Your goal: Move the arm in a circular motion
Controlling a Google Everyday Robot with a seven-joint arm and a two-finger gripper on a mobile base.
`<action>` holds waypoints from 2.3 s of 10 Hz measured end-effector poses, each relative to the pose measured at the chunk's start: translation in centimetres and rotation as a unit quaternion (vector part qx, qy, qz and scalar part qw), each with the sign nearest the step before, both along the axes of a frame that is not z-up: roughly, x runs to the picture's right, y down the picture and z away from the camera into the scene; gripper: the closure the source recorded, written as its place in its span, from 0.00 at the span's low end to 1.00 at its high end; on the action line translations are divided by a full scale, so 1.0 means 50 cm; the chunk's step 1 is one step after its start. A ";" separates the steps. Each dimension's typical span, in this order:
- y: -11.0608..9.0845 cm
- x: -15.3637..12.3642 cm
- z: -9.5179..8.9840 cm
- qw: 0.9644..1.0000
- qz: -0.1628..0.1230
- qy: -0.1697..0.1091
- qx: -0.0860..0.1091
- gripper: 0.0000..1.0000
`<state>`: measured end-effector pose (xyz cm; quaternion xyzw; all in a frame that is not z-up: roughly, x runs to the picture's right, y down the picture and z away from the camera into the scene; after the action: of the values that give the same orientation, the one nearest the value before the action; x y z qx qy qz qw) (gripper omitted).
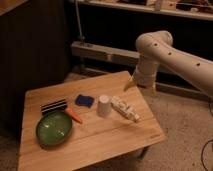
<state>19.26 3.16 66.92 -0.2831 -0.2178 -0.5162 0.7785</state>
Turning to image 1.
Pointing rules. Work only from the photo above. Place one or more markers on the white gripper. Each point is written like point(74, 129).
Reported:
point(144, 75)

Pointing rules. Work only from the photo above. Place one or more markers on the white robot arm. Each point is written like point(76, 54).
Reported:
point(155, 49)

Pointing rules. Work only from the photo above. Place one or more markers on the white paper cup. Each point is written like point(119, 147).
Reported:
point(104, 106)

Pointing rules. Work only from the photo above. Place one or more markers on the blue sponge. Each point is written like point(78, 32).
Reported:
point(86, 101)

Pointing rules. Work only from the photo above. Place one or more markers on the wooden table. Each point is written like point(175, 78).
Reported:
point(95, 139)

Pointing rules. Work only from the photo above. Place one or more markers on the orange toy carrot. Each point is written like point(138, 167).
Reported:
point(73, 115)

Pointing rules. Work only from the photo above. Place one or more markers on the black white striped block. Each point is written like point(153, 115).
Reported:
point(57, 105)

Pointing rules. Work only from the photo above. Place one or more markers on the cluttered upper shelf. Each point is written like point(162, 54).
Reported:
point(164, 7)

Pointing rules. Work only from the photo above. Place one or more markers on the green round plate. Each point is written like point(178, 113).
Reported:
point(53, 128)

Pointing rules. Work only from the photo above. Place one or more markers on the metal vertical pole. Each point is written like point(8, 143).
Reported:
point(81, 36)

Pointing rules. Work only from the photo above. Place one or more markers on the grey metal shelf rail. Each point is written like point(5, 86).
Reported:
point(124, 59)

